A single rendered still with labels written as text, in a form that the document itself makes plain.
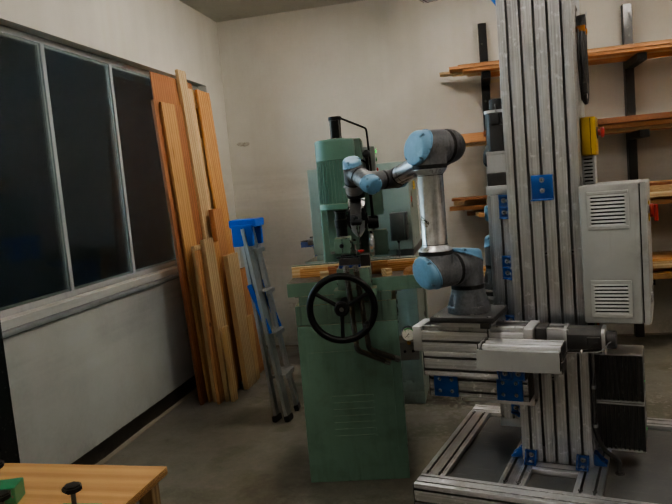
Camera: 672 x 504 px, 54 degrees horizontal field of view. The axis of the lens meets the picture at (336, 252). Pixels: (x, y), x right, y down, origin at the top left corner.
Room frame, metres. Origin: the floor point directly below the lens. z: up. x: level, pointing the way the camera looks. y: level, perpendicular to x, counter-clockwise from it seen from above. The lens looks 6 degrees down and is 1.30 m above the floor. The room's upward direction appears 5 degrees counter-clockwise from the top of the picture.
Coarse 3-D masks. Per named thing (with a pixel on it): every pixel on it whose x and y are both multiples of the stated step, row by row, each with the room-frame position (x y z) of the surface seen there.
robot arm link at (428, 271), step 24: (408, 144) 2.22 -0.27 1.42; (432, 144) 2.16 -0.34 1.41; (456, 144) 2.22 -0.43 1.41; (432, 168) 2.17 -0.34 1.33; (432, 192) 2.19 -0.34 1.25; (432, 216) 2.19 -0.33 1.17; (432, 240) 2.19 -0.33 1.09; (432, 264) 2.16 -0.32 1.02; (456, 264) 2.21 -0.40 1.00; (432, 288) 2.18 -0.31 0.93
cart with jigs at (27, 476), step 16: (0, 464) 1.70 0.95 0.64; (16, 464) 1.97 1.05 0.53; (32, 464) 1.96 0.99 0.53; (48, 464) 1.95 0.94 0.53; (64, 464) 1.94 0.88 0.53; (0, 480) 1.74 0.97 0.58; (16, 480) 1.73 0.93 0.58; (32, 480) 1.84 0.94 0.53; (48, 480) 1.83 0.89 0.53; (64, 480) 1.82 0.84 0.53; (80, 480) 1.81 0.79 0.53; (96, 480) 1.80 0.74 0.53; (112, 480) 1.79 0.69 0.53; (128, 480) 1.78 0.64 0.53; (144, 480) 1.77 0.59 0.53; (160, 480) 1.81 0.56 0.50; (0, 496) 1.50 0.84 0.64; (16, 496) 1.69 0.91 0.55; (32, 496) 1.73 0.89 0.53; (48, 496) 1.72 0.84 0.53; (64, 496) 1.71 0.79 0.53; (80, 496) 1.70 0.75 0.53; (96, 496) 1.69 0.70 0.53; (112, 496) 1.69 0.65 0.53; (128, 496) 1.68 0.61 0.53; (144, 496) 1.81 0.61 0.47
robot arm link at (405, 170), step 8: (456, 136) 2.23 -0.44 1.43; (464, 144) 2.25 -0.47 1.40; (456, 152) 2.37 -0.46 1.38; (456, 160) 2.27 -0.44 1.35; (392, 168) 2.59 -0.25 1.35; (400, 168) 2.51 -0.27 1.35; (408, 168) 2.47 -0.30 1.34; (392, 176) 2.56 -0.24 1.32; (400, 176) 2.52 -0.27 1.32; (408, 176) 2.50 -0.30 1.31; (416, 176) 2.48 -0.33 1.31; (392, 184) 2.58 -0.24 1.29; (400, 184) 2.57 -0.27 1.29
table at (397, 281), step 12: (372, 276) 2.81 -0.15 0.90; (384, 276) 2.78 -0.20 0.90; (396, 276) 2.76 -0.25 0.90; (408, 276) 2.76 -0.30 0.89; (288, 288) 2.80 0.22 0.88; (300, 288) 2.80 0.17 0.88; (324, 288) 2.79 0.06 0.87; (336, 288) 2.75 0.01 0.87; (372, 288) 2.68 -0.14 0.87; (384, 288) 2.76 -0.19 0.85; (396, 288) 2.76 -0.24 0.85; (408, 288) 2.76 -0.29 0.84
